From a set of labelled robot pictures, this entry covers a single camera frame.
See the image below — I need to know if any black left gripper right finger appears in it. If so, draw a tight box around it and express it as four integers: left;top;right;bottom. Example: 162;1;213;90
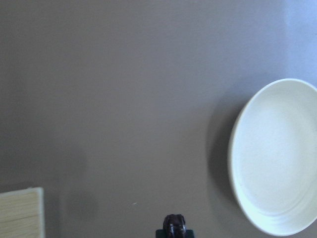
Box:
185;230;194;238

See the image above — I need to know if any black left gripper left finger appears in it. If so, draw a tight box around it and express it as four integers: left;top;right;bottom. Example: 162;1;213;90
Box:
155;229;164;238

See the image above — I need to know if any cream round plate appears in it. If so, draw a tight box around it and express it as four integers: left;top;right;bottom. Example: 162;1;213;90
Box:
228;78;317;237

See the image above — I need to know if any wooden cutting board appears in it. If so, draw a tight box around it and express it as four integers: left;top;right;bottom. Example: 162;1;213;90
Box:
0;187;46;238

